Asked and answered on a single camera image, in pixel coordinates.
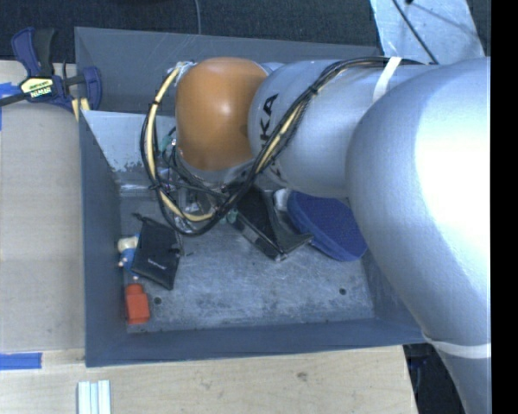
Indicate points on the red-orange plastic block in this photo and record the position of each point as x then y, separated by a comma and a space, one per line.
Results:
137, 304

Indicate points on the small toy figure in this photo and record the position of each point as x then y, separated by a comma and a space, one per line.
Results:
127, 245

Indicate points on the dark blue round disc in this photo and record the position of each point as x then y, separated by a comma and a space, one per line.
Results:
328, 227

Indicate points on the pale wood flat board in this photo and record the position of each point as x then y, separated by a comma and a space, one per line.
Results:
39, 231

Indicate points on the black fabric pouch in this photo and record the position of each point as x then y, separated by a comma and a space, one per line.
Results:
157, 252

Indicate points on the grey metal bin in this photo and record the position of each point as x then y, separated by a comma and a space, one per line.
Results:
250, 287

